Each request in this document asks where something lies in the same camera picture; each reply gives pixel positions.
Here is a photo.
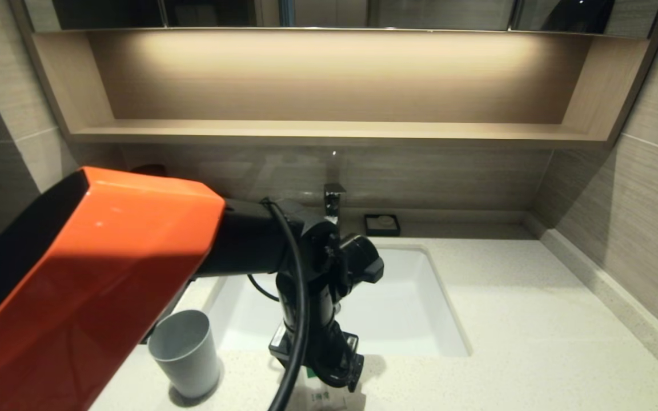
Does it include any grey plastic cup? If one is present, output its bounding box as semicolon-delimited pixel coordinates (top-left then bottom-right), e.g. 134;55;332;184
147;310;221;398

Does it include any white sachet green label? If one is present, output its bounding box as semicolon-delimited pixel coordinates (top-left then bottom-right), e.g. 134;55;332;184
300;368;365;411

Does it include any chrome faucet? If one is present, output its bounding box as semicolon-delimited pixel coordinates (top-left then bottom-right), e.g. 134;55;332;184
323;183;347;223

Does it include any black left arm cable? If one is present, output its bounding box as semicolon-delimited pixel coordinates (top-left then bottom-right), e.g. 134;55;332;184
260;197;310;411

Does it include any mirror cabinet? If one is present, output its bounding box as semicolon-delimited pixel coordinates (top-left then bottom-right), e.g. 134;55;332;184
23;0;658;39

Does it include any white ceramic sink basin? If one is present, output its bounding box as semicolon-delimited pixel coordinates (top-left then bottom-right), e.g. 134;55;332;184
206;243;471;357

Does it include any black soap dish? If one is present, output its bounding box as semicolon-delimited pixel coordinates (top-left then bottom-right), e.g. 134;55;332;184
364;213;402;237

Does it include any wooden wall shelf niche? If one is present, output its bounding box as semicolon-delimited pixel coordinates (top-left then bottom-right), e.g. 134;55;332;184
12;27;658;150

